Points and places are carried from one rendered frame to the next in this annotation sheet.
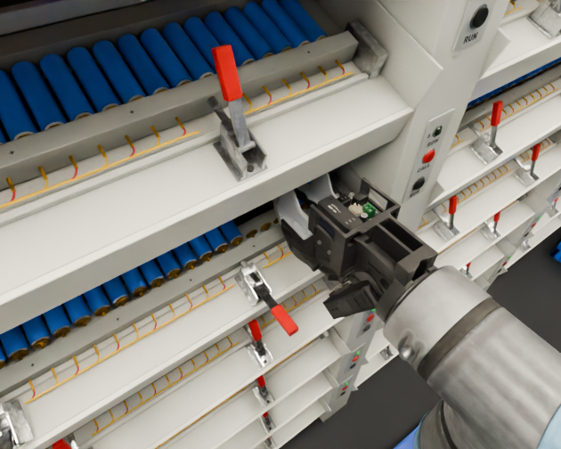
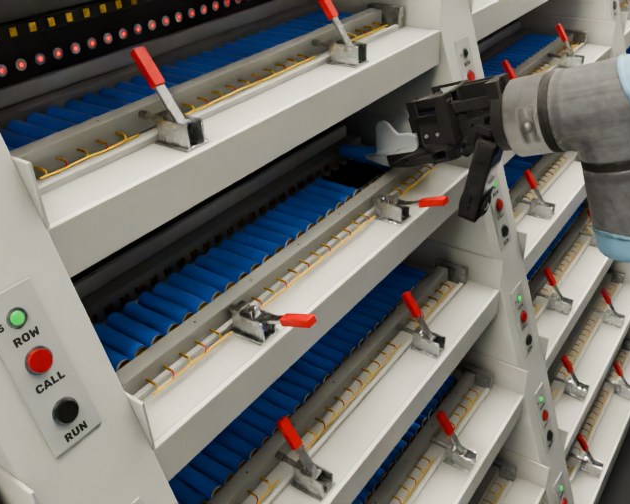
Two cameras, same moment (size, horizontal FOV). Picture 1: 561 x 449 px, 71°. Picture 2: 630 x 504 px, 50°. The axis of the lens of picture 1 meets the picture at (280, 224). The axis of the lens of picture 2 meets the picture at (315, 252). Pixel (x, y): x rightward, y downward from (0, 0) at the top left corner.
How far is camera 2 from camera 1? 0.59 m
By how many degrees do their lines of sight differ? 30
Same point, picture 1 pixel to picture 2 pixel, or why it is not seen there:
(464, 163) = not seen: hidden behind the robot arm
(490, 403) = (585, 92)
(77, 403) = (299, 306)
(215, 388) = (402, 386)
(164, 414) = (364, 421)
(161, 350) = (344, 265)
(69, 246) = (280, 101)
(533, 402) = (604, 70)
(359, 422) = not seen: outside the picture
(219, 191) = (347, 72)
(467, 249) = (588, 264)
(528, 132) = not seen: hidden behind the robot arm
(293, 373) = (480, 430)
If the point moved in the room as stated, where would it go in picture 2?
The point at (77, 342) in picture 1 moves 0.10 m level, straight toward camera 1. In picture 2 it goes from (276, 262) to (362, 250)
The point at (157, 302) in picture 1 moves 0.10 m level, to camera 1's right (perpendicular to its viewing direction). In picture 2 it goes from (322, 229) to (399, 198)
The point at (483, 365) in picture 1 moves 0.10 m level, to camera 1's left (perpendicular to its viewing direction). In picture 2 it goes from (568, 81) to (485, 113)
